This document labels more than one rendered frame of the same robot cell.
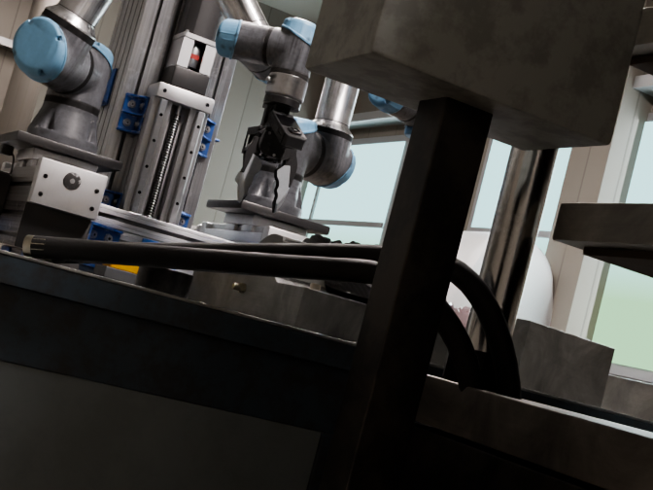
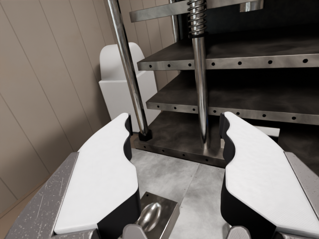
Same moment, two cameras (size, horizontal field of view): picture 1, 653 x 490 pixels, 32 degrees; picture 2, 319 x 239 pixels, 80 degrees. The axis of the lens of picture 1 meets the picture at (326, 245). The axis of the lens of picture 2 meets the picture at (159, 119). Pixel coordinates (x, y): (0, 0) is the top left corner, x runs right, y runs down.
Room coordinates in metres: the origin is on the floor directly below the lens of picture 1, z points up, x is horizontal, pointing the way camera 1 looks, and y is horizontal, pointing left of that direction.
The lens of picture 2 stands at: (2.43, -0.28, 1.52)
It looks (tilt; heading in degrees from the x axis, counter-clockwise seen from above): 29 degrees down; 239
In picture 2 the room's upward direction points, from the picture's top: 11 degrees counter-clockwise
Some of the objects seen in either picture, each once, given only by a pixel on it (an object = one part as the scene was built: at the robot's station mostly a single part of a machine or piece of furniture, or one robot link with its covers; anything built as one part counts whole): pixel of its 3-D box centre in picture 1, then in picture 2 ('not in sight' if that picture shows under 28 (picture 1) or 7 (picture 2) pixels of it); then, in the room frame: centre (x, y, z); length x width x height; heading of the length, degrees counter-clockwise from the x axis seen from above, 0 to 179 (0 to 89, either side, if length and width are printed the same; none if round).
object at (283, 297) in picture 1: (313, 291); not in sight; (1.93, 0.00, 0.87); 0.50 x 0.26 x 0.14; 25
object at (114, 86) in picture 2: not in sight; (130, 87); (1.28, -2.80, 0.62); 0.70 x 0.57 x 1.24; 25
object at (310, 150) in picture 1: (289, 144); not in sight; (2.61, 0.14, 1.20); 0.13 x 0.12 x 0.14; 141
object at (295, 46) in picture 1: (294, 50); not in sight; (2.14, 0.15, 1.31); 0.09 x 0.08 x 0.11; 75
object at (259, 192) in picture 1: (273, 192); not in sight; (2.61, 0.15, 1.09); 0.15 x 0.15 x 0.10
